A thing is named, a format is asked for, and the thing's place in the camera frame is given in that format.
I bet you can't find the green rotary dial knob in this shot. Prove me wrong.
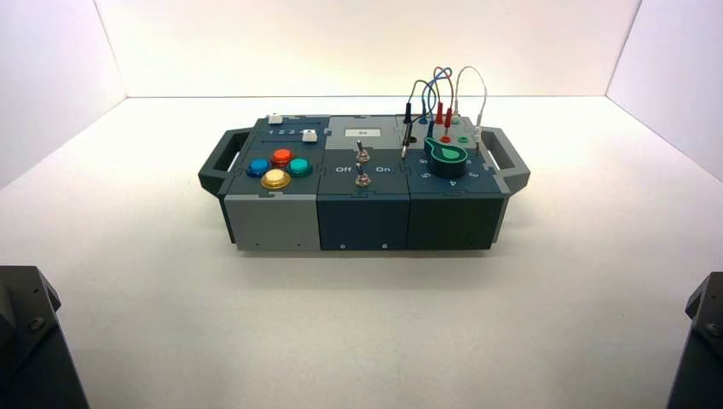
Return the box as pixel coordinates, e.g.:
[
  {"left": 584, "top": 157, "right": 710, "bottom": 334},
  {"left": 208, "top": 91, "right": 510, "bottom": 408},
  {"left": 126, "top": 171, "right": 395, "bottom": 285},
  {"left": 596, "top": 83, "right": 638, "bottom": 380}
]
[{"left": 424, "top": 136, "right": 469, "bottom": 180}]

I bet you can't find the red banana plug cable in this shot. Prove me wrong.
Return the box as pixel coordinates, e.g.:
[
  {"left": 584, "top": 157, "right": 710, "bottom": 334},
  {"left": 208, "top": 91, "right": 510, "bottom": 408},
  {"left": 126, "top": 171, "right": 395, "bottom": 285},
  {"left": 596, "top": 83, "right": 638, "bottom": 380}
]
[{"left": 431, "top": 66, "right": 456, "bottom": 130}]

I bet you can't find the blue banana plug cable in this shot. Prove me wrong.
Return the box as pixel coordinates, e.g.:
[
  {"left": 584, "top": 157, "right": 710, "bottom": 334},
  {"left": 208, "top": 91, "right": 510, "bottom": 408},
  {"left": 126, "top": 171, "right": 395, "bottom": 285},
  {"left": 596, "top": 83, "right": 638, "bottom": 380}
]
[{"left": 419, "top": 67, "right": 454, "bottom": 140}]

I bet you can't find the modular grey blue control box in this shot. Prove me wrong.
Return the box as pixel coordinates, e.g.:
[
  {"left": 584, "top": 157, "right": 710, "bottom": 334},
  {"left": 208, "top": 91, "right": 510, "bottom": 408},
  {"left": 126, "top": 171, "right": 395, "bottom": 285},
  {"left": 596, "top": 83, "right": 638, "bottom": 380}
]
[{"left": 198, "top": 114, "right": 531, "bottom": 252}]

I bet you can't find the white banana plug cable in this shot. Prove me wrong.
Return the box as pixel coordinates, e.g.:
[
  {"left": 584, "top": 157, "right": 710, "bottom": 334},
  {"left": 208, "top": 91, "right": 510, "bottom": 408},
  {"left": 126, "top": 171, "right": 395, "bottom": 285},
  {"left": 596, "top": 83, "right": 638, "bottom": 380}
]
[{"left": 452, "top": 66, "right": 489, "bottom": 157}]

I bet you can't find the black banana plug cable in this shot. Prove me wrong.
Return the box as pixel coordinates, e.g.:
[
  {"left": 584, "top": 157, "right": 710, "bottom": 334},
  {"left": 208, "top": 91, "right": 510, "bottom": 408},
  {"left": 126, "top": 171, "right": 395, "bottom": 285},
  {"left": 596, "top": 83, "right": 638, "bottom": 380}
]
[{"left": 401, "top": 79, "right": 442, "bottom": 158}]

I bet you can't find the yellow push button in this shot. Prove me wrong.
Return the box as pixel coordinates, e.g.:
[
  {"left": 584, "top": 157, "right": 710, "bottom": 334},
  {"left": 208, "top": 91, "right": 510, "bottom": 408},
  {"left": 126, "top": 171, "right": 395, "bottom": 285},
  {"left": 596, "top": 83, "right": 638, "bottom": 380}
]
[{"left": 260, "top": 169, "right": 292, "bottom": 191}]

